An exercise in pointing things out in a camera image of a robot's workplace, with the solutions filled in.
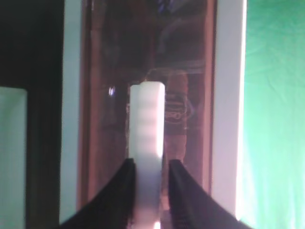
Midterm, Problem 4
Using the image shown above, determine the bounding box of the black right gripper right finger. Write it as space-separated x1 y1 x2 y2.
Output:
168 160 249 229

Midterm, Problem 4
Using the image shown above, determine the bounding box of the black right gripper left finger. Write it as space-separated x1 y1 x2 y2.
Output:
59 158 136 229

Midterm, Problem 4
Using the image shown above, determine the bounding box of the translucent red drawer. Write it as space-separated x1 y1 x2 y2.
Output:
78 0 216 229

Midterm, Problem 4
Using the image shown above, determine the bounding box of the green cloth backdrop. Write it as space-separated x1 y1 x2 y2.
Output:
240 0 305 229

